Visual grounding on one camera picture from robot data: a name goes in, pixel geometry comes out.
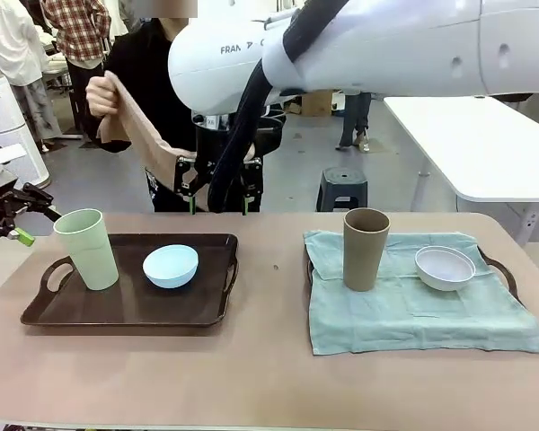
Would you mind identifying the cardboard box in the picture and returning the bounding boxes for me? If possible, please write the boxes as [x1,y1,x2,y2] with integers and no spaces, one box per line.
[297,89,334,118]

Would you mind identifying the light green tall cup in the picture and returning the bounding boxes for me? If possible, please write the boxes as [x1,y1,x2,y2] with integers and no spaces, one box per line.
[52,208,120,292]

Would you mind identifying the beige cloth mat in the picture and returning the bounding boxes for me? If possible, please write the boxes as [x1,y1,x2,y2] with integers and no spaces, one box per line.
[95,71,210,213]

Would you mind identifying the brown tall cup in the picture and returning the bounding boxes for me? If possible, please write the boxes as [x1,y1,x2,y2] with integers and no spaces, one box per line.
[342,207,391,293]

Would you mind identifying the white bowl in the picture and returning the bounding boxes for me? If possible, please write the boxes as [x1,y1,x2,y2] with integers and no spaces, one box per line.
[414,245,477,293]

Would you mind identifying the white air purifier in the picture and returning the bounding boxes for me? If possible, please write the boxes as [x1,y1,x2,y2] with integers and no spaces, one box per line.
[0,74,51,189]

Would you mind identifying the person's torso black sweater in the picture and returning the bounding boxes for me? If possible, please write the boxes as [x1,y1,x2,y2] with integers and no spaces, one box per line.
[102,16,282,213]

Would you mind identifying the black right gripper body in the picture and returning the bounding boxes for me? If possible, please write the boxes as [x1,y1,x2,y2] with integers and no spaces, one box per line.
[192,114,284,180]

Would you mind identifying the bystander in white shirt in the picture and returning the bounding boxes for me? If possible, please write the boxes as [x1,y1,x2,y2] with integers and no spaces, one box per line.
[0,0,63,141]

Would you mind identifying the black cable hose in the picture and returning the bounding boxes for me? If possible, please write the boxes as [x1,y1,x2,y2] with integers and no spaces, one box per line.
[208,0,348,213]

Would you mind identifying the dark brown handled tray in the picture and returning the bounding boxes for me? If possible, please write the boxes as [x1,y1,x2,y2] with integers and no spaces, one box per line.
[20,233,241,338]
[305,253,518,295]

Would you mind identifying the white side table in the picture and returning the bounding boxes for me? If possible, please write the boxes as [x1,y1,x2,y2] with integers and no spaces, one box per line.
[382,94,539,213]

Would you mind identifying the black plastic stool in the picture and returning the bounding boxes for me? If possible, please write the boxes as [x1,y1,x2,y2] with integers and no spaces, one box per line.
[315,166,369,213]

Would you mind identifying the person's right hand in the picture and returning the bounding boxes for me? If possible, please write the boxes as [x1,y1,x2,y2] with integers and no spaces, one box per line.
[85,74,123,119]

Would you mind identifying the bystander's legs dark trousers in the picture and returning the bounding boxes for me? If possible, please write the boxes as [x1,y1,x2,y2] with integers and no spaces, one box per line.
[335,92,374,153]

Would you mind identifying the teal cloth mat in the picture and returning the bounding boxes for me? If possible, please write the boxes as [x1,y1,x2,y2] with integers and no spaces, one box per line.
[303,230,539,356]

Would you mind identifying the bystander in plaid shirt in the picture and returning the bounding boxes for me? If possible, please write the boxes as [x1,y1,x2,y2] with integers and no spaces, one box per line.
[41,0,114,136]

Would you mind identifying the light blue bowl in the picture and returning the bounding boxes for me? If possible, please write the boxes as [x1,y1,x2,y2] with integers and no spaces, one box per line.
[142,244,199,290]

